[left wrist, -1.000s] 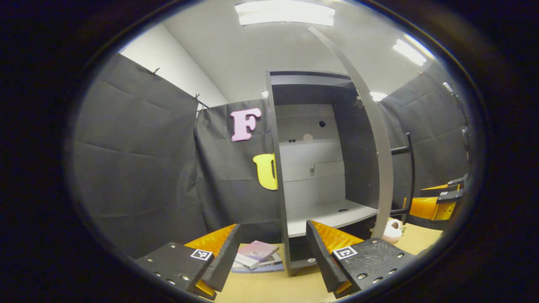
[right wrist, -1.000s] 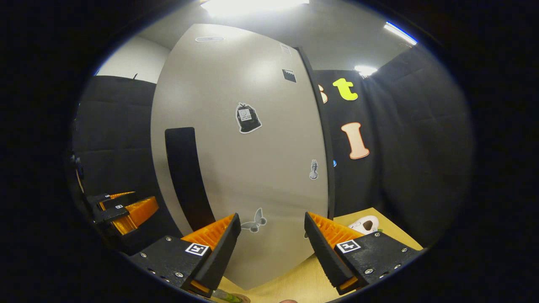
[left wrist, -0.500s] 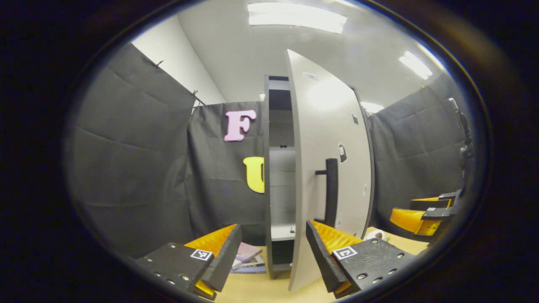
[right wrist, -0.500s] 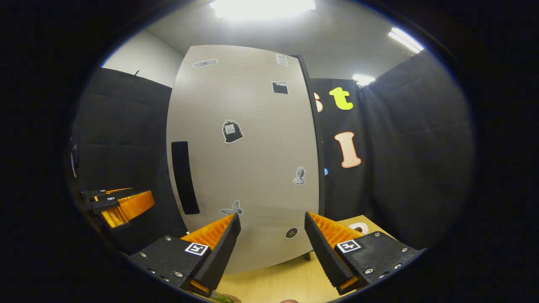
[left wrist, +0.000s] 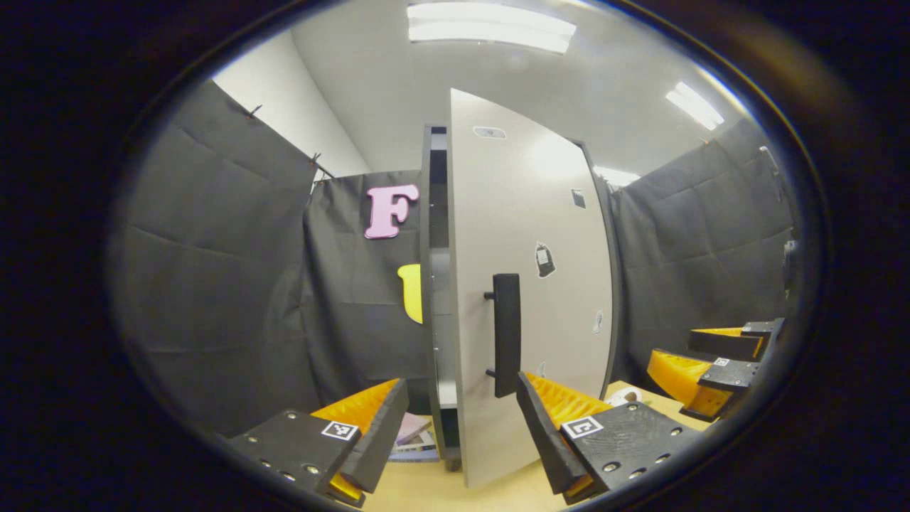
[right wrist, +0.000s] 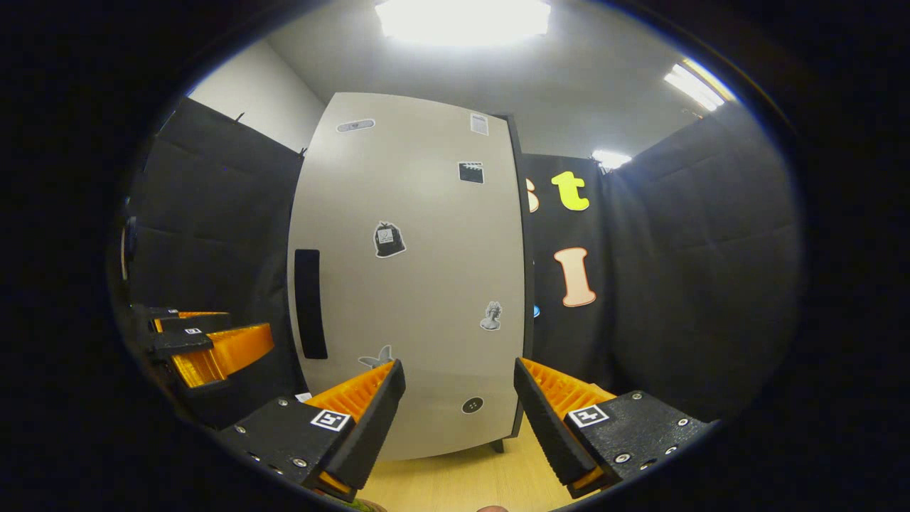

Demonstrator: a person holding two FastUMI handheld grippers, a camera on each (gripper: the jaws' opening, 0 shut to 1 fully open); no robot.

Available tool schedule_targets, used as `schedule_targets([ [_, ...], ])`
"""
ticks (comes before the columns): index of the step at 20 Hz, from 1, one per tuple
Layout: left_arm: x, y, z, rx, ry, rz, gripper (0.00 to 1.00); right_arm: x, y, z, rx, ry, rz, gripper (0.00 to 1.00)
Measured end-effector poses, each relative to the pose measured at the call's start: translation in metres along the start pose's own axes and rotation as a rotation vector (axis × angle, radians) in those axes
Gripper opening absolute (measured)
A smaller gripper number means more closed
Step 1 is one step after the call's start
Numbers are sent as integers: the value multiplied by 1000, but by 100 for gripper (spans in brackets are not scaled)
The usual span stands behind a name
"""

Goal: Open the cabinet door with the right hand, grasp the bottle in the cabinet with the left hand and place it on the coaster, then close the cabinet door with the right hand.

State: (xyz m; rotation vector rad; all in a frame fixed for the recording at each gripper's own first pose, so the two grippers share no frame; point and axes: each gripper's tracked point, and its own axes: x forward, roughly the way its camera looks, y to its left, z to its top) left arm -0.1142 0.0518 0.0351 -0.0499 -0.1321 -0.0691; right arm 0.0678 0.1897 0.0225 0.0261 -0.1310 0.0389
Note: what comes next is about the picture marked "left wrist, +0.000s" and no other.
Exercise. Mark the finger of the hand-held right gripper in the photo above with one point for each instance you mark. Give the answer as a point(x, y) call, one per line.
point(732, 375)
point(721, 343)

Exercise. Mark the black backdrop cloth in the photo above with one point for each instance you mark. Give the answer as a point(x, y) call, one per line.
point(213, 284)

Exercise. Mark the small ceiling light panel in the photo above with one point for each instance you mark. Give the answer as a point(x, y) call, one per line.
point(616, 176)

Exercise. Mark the wide ceiling light panel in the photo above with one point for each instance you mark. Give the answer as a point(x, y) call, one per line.
point(490, 27)

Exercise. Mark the pink white plush toy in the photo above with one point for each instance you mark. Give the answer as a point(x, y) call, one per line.
point(624, 397)

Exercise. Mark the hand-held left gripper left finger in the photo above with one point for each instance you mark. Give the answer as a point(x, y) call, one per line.
point(380, 441)

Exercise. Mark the dark grey cabinet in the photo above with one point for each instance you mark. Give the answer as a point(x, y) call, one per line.
point(426, 355)

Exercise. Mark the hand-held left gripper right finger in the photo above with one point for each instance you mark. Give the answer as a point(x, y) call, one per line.
point(544, 441)

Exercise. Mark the grey cabinet door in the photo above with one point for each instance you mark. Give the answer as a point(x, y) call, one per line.
point(512, 213)

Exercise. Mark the blue white book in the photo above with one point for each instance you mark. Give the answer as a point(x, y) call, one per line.
point(419, 454)

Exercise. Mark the slim ceiling light panel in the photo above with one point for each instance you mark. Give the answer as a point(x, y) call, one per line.
point(695, 107)

